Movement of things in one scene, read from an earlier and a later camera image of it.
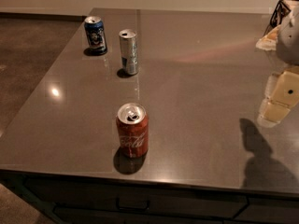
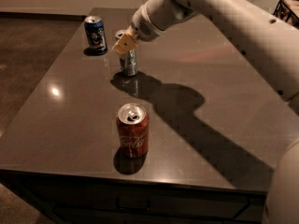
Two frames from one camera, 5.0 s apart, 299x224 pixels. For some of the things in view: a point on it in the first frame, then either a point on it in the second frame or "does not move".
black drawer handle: x=133 y=208 does not move
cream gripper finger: x=286 y=90 → x=142 y=26
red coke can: x=133 y=130 does not move
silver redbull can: x=129 y=51 does not move
